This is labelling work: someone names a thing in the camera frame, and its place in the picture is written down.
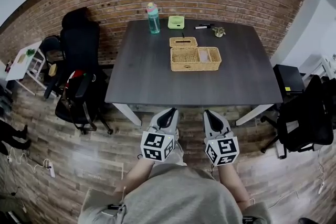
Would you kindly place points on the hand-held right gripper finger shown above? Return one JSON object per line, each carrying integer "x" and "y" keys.
{"x": 208, "y": 128}
{"x": 220, "y": 126}

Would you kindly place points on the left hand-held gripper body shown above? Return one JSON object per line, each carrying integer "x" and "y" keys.
{"x": 156, "y": 145}

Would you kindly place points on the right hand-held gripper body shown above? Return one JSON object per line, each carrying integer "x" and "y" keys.
{"x": 223, "y": 150}

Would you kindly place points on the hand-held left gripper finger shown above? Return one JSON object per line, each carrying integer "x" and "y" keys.
{"x": 174, "y": 124}
{"x": 161, "y": 120}

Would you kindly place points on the wicker basket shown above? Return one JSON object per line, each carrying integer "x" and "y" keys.
{"x": 183, "y": 65}

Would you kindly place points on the person's left forearm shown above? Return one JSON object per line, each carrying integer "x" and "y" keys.
{"x": 136, "y": 175}

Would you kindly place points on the person's right forearm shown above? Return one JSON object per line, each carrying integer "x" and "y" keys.
{"x": 232, "y": 183}

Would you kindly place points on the person's leg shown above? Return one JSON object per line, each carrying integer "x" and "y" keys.
{"x": 178, "y": 154}

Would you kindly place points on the white table leg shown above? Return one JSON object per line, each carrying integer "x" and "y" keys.
{"x": 254, "y": 114}
{"x": 128, "y": 114}

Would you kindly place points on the person's grey shirt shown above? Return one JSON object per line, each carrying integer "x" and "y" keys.
{"x": 178, "y": 196}

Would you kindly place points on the clear plastic packet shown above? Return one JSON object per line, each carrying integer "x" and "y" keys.
{"x": 204, "y": 55}

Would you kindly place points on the black cabinet with yellow sticker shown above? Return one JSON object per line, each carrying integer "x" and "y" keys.
{"x": 287, "y": 77}

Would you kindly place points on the black mesh office chair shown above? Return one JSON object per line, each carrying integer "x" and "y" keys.
{"x": 307, "y": 118}

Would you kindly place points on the small potted succulent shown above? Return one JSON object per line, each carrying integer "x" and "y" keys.
{"x": 219, "y": 32}

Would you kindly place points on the red garment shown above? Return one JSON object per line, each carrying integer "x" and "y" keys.
{"x": 74, "y": 77}

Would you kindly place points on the teal water bottle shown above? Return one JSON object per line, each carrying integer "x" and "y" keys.
{"x": 154, "y": 23}

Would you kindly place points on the green portable fan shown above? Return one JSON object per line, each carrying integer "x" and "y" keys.
{"x": 176, "y": 23}

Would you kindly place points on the white marker pen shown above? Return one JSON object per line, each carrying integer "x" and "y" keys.
{"x": 200, "y": 27}

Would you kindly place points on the black pen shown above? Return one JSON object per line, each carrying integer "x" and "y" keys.
{"x": 207, "y": 25}

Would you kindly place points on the slim white power strip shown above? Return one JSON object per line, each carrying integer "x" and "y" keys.
{"x": 321, "y": 186}

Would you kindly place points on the black high-back office chair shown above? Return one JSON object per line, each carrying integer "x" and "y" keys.
{"x": 78, "y": 52}

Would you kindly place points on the white desk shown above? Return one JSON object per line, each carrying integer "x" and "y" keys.
{"x": 320, "y": 65}

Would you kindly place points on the yellow pouch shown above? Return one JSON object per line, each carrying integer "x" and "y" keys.
{"x": 53, "y": 70}

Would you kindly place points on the black folding chair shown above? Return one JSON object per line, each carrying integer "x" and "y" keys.
{"x": 51, "y": 44}

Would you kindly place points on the black boots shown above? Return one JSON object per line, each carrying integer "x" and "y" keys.
{"x": 15, "y": 139}

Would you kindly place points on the small green plant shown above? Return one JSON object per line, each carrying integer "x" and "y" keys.
{"x": 30, "y": 52}

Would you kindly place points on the white side table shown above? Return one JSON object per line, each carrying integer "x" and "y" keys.
{"x": 18, "y": 68}

